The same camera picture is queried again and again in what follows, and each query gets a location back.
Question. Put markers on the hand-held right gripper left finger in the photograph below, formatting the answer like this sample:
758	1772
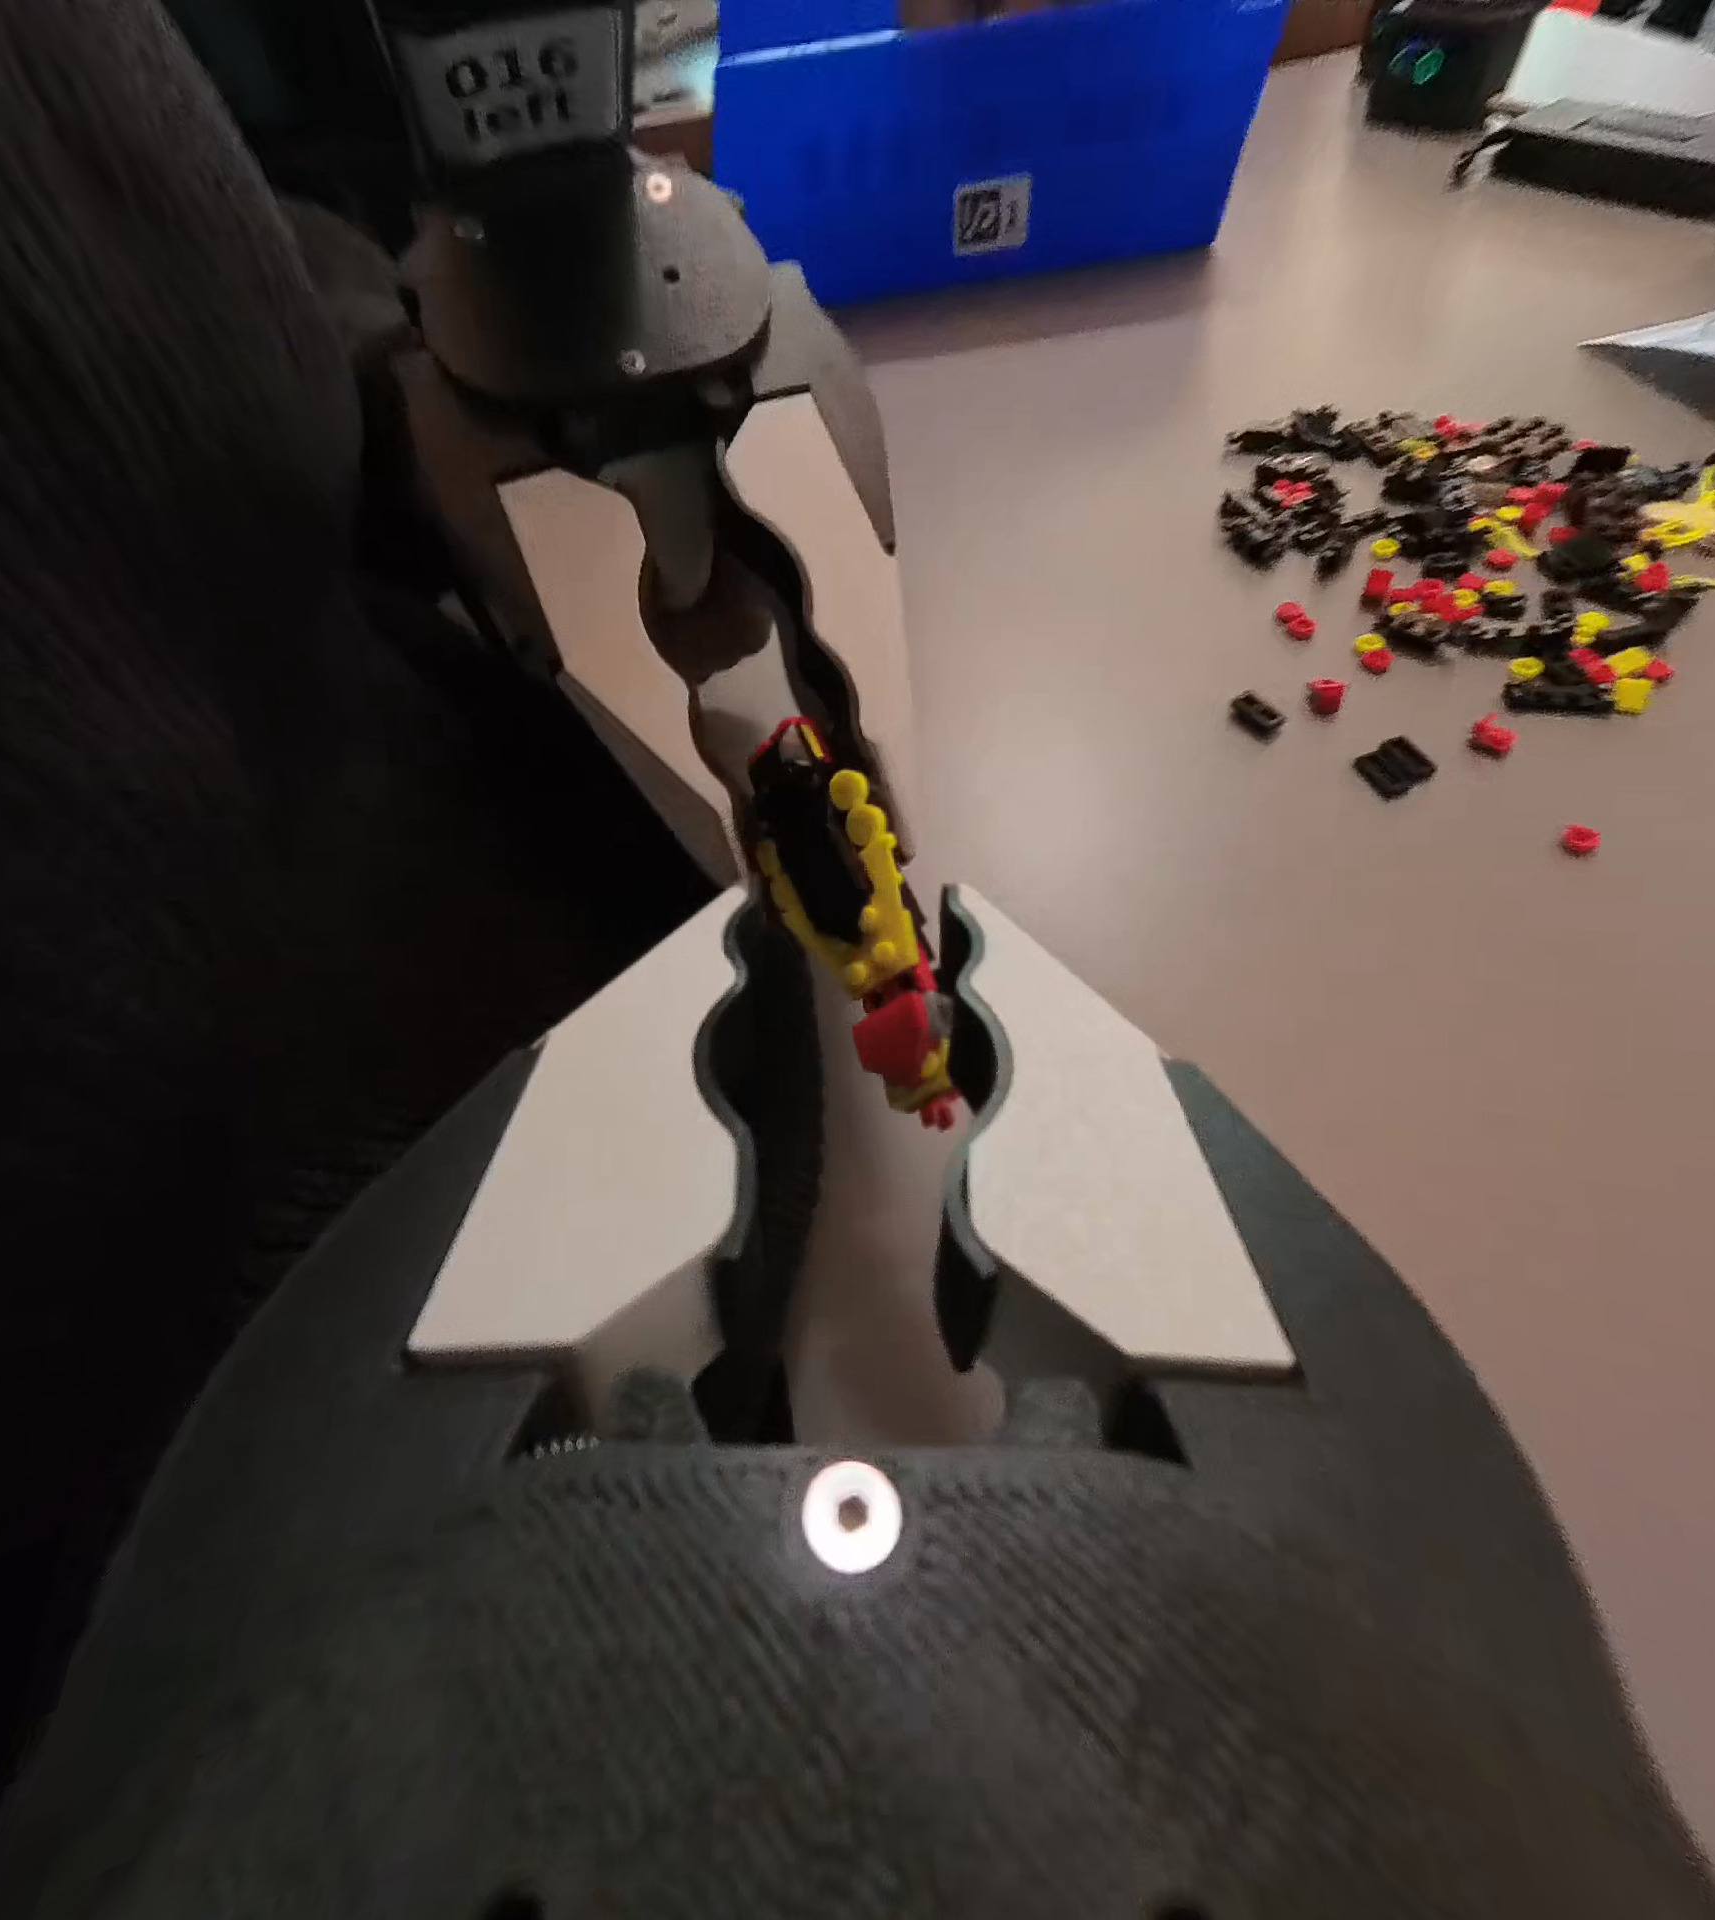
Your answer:
572	1201

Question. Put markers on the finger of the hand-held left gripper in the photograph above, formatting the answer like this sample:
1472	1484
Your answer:
828	555
588	584

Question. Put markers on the person's black sweater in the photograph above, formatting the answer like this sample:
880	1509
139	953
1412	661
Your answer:
123	901

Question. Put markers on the black device green light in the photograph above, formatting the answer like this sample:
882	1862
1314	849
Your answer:
1428	61

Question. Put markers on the pile of lego pieces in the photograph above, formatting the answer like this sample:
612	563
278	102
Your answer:
1472	555

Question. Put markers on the blue bin with white tag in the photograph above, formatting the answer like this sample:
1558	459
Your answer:
978	134

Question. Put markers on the black flat lego tile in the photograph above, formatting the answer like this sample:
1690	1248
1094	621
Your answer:
1258	714
1380	772
1410	758

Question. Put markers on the small red lego piece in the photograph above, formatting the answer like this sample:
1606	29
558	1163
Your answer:
1580	840

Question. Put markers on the person's left hand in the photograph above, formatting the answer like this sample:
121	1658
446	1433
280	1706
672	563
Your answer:
714	630

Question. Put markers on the yellow red lego car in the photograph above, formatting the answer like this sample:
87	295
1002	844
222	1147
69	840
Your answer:
880	866

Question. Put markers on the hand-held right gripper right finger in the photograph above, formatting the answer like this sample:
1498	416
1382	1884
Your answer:
1128	1201

